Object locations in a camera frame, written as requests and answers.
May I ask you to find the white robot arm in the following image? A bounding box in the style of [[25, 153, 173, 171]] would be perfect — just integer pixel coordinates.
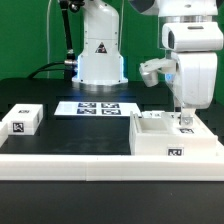
[[73, 0, 224, 126]]

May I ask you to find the white cabinet body box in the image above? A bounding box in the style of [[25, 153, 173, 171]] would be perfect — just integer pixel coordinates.
[[129, 111, 224, 157]]

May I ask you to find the white U-shaped border fence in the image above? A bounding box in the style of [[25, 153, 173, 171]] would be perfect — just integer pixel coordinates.
[[0, 121, 224, 182]]

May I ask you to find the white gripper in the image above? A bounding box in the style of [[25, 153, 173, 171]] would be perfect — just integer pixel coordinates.
[[174, 53, 217, 126]]

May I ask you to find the white tag sheet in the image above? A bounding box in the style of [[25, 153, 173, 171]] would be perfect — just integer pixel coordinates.
[[55, 101, 141, 117]]

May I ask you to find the white cabinet door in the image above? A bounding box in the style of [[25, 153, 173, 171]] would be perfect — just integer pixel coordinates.
[[162, 112, 213, 137]]

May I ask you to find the black cable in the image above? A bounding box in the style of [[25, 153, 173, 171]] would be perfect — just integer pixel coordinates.
[[27, 61, 68, 80]]

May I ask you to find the white cabinet top block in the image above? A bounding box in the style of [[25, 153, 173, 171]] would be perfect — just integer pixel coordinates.
[[2, 104, 43, 135]]

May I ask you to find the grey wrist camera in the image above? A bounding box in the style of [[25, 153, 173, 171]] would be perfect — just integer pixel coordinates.
[[139, 58, 175, 87]]

